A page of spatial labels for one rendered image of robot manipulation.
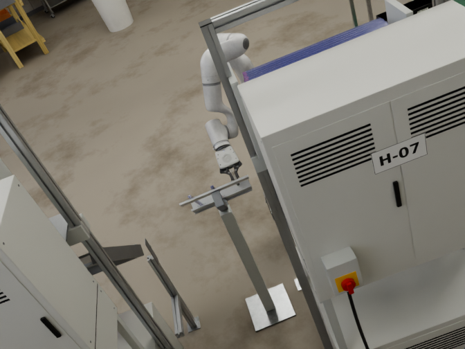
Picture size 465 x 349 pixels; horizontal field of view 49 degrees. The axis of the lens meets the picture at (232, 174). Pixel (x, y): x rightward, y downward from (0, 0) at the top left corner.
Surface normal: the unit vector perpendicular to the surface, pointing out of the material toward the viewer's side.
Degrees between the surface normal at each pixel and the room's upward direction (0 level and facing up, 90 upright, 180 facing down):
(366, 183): 90
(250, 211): 0
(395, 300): 0
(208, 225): 0
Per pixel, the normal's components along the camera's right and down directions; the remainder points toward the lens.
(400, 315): -0.32, -0.74
